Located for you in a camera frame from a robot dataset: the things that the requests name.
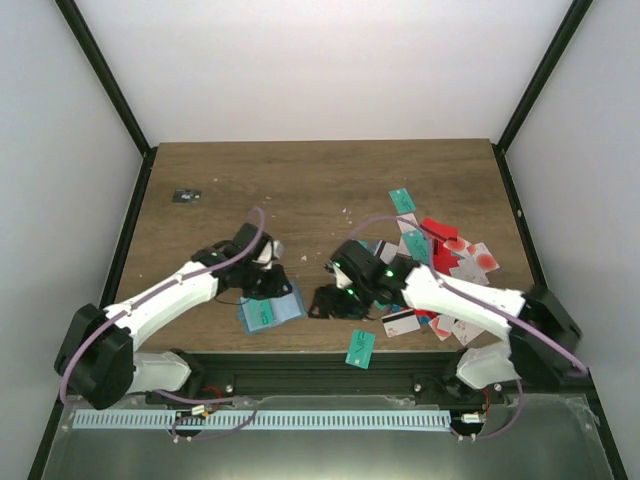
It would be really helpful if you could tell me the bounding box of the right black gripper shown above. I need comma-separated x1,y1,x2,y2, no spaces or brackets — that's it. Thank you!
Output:
308,278,374,321

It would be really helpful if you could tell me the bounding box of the teal VIP card front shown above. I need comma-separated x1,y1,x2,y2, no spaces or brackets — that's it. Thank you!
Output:
245,299,275,332

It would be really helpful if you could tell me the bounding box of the teal vip card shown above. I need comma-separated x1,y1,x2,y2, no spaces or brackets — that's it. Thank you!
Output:
345,330,376,369
245,299,275,332

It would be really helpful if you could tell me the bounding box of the blue leather card holder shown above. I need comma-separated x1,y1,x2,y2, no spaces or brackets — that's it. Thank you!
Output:
237,281,306,334

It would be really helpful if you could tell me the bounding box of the white magnetic stripe card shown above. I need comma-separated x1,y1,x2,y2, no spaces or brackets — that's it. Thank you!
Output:
382,310,420,338

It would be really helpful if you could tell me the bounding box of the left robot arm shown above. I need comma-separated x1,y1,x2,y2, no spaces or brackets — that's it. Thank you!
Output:
54,223,292,410

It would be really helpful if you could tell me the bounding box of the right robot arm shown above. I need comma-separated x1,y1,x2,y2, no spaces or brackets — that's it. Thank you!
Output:
308,240,589,403

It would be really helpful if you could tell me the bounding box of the white card with red pattern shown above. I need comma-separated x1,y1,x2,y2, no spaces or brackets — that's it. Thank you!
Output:
396,213,419,234

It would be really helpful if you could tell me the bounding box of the small black card far left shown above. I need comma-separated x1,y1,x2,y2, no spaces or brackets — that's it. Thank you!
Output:
172,189,202,203

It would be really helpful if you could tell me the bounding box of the teal card top right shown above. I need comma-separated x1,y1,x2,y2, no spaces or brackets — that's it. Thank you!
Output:
389,188,416,215

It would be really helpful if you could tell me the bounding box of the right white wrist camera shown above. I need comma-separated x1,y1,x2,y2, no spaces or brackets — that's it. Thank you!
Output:
333,265,353,290

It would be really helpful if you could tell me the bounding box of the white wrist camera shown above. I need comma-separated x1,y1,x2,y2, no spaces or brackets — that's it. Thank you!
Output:
333,265,353,290
254,240,284,270

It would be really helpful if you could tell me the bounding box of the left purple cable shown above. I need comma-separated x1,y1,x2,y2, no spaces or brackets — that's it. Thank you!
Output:
59,207,266,442

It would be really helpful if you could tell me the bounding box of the purple cable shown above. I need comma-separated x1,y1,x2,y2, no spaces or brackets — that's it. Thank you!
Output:
347,214,591,443
59,207,266,442

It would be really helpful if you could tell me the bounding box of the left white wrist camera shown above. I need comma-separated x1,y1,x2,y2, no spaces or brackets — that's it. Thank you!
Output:
254,240,284,270

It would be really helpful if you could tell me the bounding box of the black aluminium frame rail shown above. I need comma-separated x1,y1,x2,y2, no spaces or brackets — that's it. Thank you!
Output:
64,349,594,401

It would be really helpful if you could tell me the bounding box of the light blue slotted cable duct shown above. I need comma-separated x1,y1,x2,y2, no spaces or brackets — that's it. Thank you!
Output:
72,409,451,432

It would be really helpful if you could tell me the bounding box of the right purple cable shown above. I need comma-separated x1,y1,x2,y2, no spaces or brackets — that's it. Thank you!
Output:
347,214,591,443

